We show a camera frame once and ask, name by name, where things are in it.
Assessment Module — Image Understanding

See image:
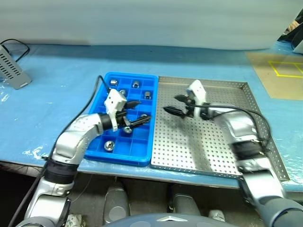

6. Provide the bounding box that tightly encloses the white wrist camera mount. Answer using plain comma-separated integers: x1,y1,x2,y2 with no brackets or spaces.
103,89,127,132
186,79,206,119

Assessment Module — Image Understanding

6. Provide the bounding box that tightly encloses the person in dark clothing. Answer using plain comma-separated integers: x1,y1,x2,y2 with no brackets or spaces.
277,9,303,50

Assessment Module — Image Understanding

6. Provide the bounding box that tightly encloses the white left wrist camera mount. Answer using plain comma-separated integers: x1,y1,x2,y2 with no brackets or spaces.
103,89,127,132

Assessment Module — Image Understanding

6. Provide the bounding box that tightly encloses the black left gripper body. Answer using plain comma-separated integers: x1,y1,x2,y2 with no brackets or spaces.
116,106,131,129

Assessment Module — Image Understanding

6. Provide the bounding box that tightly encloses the thin black device cable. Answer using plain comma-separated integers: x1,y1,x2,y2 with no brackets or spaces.
0,39,31,62

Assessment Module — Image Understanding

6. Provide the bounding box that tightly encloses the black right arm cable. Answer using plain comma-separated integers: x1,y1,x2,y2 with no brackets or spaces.
187,101,273,154

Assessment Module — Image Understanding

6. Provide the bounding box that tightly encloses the perforated metal tray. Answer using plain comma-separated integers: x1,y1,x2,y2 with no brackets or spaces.
150,75,291,182

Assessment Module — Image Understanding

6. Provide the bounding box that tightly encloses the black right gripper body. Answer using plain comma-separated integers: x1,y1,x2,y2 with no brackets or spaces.
183,96,197,119

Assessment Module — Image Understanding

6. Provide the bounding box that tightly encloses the grey vented metal device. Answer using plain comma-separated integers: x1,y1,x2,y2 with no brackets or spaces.
0,44,33,90

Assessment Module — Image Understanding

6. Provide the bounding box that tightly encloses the bystander bare hand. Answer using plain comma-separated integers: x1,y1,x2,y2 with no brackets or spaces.
287,20,300,32

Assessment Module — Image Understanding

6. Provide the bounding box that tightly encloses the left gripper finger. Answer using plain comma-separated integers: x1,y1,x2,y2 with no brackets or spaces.
129,115,152,128
125,100,143,109

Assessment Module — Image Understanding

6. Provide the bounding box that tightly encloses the grey rounded shape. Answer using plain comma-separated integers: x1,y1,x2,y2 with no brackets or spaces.
104,182,131,224
168,185,202,216

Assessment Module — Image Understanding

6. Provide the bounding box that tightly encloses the brown cardboard mat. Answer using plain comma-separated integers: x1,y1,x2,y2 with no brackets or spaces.
245,52,303,100

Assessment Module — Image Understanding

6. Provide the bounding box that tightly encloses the grey robot torso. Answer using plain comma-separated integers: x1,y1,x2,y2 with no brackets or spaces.
101,214,214,227

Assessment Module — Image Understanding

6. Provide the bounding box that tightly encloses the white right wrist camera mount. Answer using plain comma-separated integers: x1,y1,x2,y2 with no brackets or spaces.
186,79,206,119

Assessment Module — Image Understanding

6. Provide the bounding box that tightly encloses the white patterned shoe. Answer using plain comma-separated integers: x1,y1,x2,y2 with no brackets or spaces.
66,212,83,227

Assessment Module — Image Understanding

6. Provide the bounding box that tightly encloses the blue compartment tray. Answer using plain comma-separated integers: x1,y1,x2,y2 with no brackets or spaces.
84,72,159,167

